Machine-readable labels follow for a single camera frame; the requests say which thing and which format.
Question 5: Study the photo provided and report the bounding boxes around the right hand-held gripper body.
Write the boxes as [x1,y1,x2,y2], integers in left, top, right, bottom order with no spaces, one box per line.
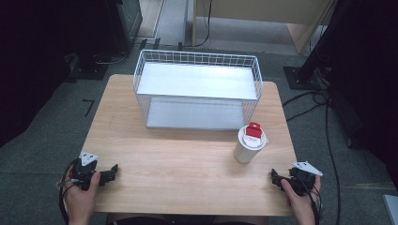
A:
[287,160,324,197]

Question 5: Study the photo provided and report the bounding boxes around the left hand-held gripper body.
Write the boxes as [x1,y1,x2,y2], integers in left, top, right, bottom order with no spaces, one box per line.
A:
[70,151,109,192]

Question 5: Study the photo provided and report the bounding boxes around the white cup with red lid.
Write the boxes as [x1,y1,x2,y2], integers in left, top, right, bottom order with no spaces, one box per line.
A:
[233,121,269,165]

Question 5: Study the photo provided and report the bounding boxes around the white wire shelf rack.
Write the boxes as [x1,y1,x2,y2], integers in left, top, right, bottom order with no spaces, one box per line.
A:
[132,49,264,131]

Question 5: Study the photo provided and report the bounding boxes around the person's right hand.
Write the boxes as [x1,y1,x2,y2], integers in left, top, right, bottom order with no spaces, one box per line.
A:
[280,173,323,218]

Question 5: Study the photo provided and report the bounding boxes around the person's left hand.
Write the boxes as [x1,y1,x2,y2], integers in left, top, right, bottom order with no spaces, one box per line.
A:
[61,164,102,219]

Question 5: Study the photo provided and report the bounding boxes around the white flat object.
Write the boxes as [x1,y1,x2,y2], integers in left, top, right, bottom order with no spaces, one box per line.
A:
[381,193,398,225]

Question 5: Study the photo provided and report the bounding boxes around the black floor plate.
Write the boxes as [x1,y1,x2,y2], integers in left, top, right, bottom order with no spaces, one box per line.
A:
[66,52,111,81]

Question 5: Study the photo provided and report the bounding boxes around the dark curtain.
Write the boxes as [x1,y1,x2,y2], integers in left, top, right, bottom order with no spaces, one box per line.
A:
[327,0,398,191]
[0,0,117,148]

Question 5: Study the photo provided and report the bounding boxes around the black metal stand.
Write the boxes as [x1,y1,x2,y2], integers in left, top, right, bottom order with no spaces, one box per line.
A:
[283,0,356,92]

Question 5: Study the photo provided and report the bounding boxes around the black cabinet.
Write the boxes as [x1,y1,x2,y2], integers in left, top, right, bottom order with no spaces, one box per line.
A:
[105,0,144,54]

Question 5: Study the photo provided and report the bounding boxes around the light wooden furniture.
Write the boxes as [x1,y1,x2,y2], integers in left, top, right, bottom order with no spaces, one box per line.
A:
[191,0,340,55]

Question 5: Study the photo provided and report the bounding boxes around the right hand-held gripper cable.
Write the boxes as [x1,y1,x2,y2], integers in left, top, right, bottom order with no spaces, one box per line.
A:
[296,173,324,225]

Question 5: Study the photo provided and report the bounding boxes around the hand-held gripper cable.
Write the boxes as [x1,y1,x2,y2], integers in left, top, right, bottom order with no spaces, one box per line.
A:
[57,157,80,225]
[296,173,324,225]

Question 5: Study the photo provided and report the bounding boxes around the left hand-held gripper cable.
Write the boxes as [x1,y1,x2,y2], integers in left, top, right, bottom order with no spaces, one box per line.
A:
[57,157,80,225]

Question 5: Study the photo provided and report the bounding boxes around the long black floor cable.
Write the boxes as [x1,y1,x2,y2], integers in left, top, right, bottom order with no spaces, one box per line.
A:
[282,89,343,225]

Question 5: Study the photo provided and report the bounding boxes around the black hanging cable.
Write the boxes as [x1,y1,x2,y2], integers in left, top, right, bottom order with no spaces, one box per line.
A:
[177,0,214,51]

